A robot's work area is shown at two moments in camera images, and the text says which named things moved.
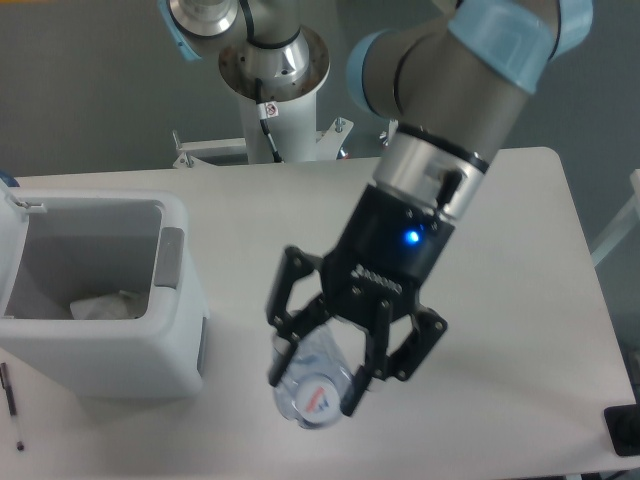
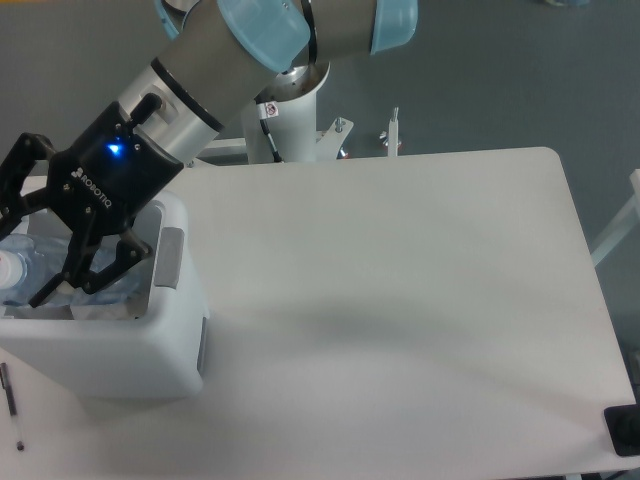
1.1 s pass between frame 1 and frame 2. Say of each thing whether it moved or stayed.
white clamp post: stayed
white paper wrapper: stayed
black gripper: moved
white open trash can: stayed
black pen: stayed
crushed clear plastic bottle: moved
